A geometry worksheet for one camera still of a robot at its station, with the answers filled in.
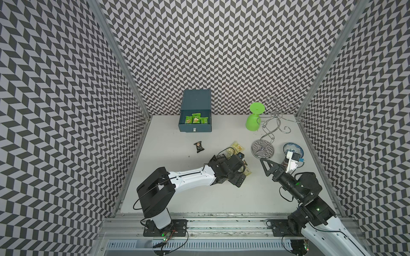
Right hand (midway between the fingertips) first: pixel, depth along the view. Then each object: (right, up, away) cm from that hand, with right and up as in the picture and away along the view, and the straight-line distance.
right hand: (262, 163), depth 71 cm
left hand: (-11, -8, +12) cm, 18 cm away
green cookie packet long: (-28, +21, +25) cm, 43 cm away
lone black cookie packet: (-31, +4, +29) cm, 43 cm away
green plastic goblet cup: (-1, +20, +14) cm, 24 cm away
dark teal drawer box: (-33, +35, +36) cm, 60 cm away
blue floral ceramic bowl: (+26, +5, +26) cm, 36 cm away
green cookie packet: (-37, +21, +24) cm, 49 cm away
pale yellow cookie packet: (-3, -9, +18) cm, 20 cm away
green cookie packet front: (-32, +23, +26) cm, 47 cm away
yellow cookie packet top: (-7, +3, +29) cm, 30 cm away
